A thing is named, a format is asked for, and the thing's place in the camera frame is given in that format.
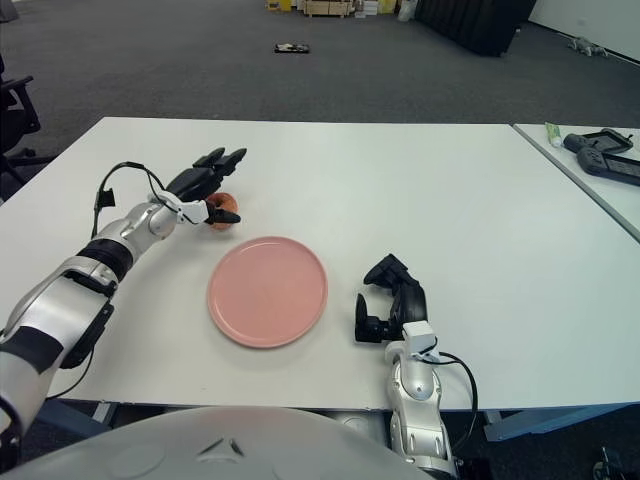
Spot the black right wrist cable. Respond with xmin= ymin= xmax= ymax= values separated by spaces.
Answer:
xmin=432 ymin=349 xmax=480 ymax=451

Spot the grey robot torso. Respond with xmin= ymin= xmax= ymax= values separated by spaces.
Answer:
xmin=0 ymin=405 xmax=426 ymax=480

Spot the black upper arm cable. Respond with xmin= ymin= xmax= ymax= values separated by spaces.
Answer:
xmin=43 ymin=349 xmax=97 ymax=401

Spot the pink round plate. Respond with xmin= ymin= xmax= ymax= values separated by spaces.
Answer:
xmin=207 ymin=236 xmax=330 ymax=349

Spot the black handheld controller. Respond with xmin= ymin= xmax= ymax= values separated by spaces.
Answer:
xmin=563 ymin=128 xmax=634 ymax=154
xmin=576 ymin=147 xmax=640 ymax=188

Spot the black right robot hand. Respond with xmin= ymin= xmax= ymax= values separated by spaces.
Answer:
xmin=353 ymin=253 xmax=429 ymax=345

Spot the black office chair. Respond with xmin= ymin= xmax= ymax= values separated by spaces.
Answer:
xmin=0 ymin=49 xmax=54 ymax=196

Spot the blue grey table frame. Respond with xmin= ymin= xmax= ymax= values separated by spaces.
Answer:
xmin=34 ymin=397 xmax=640 ymax=442

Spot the black wheeled base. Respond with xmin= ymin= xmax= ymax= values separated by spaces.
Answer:
xmin=592 ymin=446 xmax=640 ymax=480

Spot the stack of white boxes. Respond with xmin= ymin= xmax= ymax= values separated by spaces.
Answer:
xmin=349 ymin=0 xmax=399 ymax=19

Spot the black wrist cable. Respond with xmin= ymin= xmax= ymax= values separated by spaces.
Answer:
xmin=432 ymin=349 xmax=480 ymax=451
xmin=92 ymin=160 xmax=177 ymax=236

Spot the black partition cabinet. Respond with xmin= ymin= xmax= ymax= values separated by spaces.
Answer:
xmin=414 ymin=0 xmax=539 ymax=58

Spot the grey toy on floor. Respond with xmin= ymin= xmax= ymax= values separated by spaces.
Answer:
xmin=566 ymin=36 xmax=610 ymax=58

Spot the red yellow apple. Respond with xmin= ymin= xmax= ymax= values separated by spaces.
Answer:
xmin=205 ymin=192 xmax=239 ymax=231

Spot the white side table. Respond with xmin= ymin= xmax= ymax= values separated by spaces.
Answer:
xmin=512 ymin=122 xmax=640 ymax=236

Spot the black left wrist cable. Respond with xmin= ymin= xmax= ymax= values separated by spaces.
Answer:
xmin=92 ymin=160 xmax=177 ymax=236

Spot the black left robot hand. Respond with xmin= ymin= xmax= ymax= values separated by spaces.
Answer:
xmin=164 ymin=146 xmax=249 ymax=226

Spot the wooden crate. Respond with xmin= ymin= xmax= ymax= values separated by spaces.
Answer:
xmin=303 ymin=0 xmax=350 ymax=19

